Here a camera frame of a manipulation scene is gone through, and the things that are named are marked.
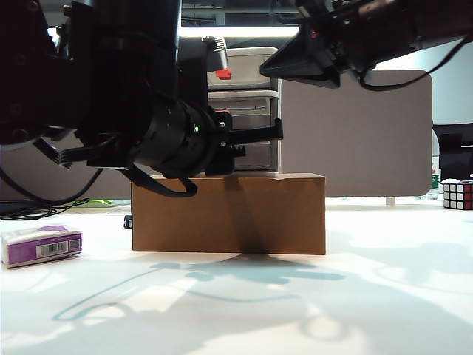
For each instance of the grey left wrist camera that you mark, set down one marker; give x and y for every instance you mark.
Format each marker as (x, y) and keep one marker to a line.
(218, 51)

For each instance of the grey desk partition panel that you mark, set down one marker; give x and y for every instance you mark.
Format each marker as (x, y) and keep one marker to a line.
(354, 140)

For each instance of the brown cardboard box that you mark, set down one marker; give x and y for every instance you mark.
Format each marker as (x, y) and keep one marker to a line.
(221, 214)

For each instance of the clear bottle green label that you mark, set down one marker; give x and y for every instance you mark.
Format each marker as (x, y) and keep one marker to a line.
(435, 181)

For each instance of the white drawer cabinet frame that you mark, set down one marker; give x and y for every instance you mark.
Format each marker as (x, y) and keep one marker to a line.
(275, 111)

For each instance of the smoky drawer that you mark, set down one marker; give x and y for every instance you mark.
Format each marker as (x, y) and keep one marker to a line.
(255, 111)
(251, 68)
(258, 155)

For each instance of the small black blue gadget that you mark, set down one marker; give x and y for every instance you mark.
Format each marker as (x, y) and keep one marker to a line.
(128, 223)

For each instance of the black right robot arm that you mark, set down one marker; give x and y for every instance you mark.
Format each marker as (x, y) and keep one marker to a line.
(425, 22)

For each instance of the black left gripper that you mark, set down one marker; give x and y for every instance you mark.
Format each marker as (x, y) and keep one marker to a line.
(220, 159)

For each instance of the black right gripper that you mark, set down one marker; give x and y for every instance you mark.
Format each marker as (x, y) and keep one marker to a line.
(343, 33)

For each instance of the smoky drawer, white-looking interior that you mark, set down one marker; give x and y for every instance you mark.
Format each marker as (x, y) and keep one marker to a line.
(251, 68)

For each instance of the white partition foot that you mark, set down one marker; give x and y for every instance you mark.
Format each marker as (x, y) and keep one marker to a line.
(391, 201)

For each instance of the Rubik's cube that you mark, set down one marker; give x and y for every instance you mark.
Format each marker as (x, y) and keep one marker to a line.
(458, 196)

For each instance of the smoky drawer, ridged back wall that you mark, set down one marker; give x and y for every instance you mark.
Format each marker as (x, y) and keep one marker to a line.
(255, 111)

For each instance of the purple white napkin pack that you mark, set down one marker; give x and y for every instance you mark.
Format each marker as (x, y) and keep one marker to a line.
(40, 246)

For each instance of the green flat item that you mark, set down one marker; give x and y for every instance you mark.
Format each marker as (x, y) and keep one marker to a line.
(100, 202)

